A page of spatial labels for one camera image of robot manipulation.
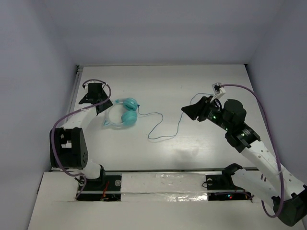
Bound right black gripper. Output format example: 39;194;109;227
181;95;232;131

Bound thin blue headphone cable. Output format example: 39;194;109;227
136;92;214;142

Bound teal cat-ear headphones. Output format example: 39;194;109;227
103;97;139;128

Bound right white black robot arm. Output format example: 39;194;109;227
181;96;307;227

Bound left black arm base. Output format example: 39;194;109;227
77;175;122;202

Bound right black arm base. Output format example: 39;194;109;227
201;174;254;201

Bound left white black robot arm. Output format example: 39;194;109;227
49;80;112;189

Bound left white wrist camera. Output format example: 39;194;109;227
82;80;106;89

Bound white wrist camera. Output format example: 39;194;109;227
211;82;226;102
82;80;106;89

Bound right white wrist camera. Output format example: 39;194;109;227
211;82;226;102

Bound aluminium rail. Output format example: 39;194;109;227
51;167;264;173

